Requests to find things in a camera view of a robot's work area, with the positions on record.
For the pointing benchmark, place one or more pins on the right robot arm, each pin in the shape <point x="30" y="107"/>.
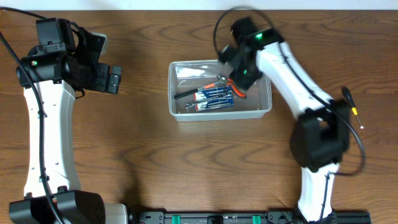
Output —
<point x="321" y="132"/>

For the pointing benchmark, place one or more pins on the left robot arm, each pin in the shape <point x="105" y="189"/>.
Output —
<point x="52" y="193"/>

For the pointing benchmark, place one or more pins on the red black pliers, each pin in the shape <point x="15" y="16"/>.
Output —
<point x="237" y="92"/>

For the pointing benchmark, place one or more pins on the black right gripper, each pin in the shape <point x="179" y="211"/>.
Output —
<point x="241" y="79"/>

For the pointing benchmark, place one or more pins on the chrome ring wrench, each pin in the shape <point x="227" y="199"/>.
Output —
<point x="198" y="104"/>

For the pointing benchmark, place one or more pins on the blue screwdriver set case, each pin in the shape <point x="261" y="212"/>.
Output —
<point x="208" y="93"/>

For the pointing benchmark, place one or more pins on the black yellow screwdriver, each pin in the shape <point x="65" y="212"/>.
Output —
<point x="348" y="97"/>

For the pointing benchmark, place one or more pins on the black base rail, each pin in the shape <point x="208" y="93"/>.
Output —
<point x="273" y="216"/>

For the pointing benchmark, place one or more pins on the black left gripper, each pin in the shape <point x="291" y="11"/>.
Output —
<point x="101" y="78"/>

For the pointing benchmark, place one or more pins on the clear plastic container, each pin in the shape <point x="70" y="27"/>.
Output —
<point x="188" y="75"/>

